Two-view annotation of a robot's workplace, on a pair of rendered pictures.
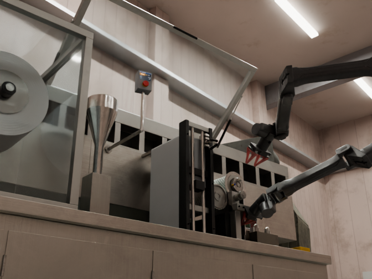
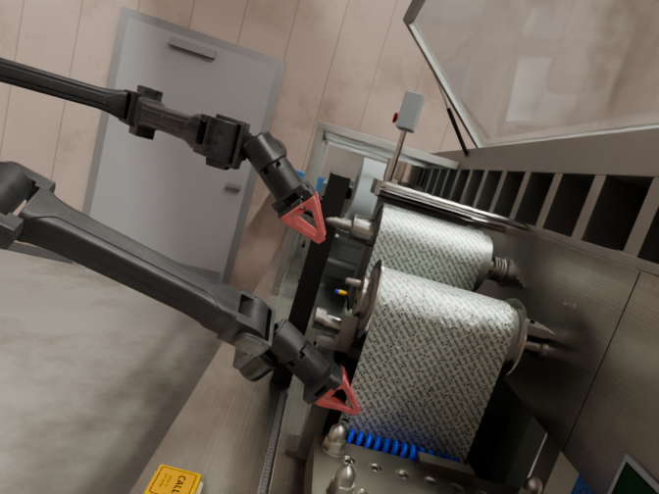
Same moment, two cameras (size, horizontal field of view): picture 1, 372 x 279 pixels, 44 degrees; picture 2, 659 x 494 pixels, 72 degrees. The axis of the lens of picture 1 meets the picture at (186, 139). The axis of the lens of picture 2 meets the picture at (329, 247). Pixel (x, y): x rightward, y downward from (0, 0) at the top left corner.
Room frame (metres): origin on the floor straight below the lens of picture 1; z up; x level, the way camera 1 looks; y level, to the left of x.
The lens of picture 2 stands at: (2.63, -0.93, 1.46)
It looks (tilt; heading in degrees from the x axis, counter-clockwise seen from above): 10 degrees down; 127
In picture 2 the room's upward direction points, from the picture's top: 17 degrees clockwise
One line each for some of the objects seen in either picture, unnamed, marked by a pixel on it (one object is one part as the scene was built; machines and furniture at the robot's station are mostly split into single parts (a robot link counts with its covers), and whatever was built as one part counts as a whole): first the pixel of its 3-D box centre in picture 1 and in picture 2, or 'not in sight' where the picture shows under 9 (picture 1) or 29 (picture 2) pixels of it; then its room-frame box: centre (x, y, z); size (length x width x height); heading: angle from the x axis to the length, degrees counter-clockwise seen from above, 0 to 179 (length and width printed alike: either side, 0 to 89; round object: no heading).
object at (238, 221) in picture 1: (237, 222); (320, 382); (2.18, -0.24, 1.05); 0.06 x 0.05 x 0.31; 40
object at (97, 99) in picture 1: (102, 107); (406, 172); (1.85, 0.38, 1.50); 0.14 x 0.14 x 0.06
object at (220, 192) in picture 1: (201, 201); not in sight; (2.25, -0.07, 1.18); 0.26 x 0.12 x 0.12; 40
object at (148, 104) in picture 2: (284, 110); (177, 123); (1.79, -0.43, 1.45); 0.43 x 0.06 x 0.11; 172
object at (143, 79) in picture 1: (144, 81); (407, 112); (1.90, 0.20, 1.66); 0.07 x 0.07 x 0.10; 25
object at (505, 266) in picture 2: not in sight; (492, 268); (2.29, 0.13, 1.34); 0.07 x 0.07 x 0.07; 40
